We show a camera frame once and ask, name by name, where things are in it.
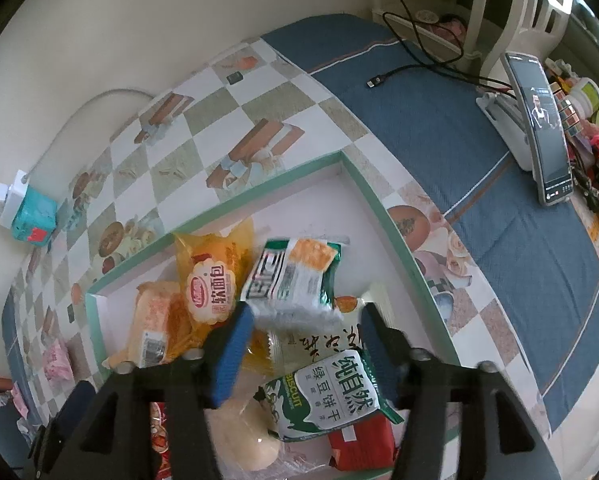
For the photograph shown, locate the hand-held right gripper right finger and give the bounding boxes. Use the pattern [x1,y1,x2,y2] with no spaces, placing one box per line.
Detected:
[359,302,563,480]

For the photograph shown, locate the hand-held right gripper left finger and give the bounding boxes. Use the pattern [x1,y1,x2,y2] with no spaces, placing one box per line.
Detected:
[29,302,256,480]

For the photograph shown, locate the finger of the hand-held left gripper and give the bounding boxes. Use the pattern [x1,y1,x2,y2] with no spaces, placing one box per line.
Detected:
[54,380,97,441]

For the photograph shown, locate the orange soft bread packet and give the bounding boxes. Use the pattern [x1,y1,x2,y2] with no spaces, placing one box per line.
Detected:
[173,217,256,352]

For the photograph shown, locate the green white cracker packet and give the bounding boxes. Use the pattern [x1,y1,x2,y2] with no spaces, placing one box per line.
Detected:
[239,236,351,333]

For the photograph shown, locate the white tray with green rim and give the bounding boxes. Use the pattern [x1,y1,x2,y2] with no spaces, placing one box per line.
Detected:
[84,150,460,480]

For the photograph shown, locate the pink snack packet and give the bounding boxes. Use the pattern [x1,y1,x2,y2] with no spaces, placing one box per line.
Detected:
[42,340,75,386]

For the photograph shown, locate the cream nut snack packet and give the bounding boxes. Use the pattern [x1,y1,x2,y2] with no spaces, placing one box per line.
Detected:
[266,296,380,377]

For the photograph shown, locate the small pink wrapper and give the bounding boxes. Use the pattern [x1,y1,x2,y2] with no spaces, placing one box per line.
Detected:
[0,382,30,418]

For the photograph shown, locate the green biscuit packet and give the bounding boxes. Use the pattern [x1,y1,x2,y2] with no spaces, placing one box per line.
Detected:
[256,347,406,443]

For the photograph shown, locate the round pastry in clear packet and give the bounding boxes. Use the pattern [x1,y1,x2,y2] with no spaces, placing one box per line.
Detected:
[206,395,300,473]

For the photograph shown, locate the red cartoon print snack packet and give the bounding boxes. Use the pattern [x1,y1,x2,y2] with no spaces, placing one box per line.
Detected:
[149,402,173,480]

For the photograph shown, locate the peach snack packet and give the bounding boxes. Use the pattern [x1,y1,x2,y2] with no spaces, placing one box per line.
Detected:
[108,280,190,368]

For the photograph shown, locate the plain red snack packet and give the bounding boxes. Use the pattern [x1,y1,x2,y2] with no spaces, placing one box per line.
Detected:
[327,417,399,472]

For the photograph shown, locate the teal and white power strip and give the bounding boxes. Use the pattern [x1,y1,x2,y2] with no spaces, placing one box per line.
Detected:
[0,170,60,247]

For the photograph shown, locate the checkered printed tablecloth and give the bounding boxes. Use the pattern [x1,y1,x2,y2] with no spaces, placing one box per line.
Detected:
[2,37,553,438]

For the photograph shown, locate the white phone stand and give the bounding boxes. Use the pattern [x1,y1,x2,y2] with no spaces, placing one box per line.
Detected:
[476,91,535,171]

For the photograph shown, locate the black smartphone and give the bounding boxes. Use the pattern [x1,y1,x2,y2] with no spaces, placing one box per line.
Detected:
[502,51,574,207]

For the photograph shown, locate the multicoloured cube strip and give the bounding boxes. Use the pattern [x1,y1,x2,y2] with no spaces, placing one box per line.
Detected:
[553,84,589,137]

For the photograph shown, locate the white jar with green label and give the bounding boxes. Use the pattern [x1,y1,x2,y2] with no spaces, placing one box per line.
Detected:
[572,77,599,117]

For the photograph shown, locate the pink item on shelf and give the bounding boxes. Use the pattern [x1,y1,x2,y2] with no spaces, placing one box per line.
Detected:
[437,15,469,43]

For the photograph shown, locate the white shelf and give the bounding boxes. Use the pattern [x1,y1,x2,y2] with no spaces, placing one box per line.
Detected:
[369,0,495,77]

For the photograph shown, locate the white plastic chair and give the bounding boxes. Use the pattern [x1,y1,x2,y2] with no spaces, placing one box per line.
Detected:
[479,0,575,86]

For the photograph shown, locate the black charging cable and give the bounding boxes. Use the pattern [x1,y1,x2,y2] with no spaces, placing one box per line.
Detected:
[366,0,513,92]

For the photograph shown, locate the white power cable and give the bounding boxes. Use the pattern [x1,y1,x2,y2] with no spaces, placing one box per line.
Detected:
[26,89,155,181]

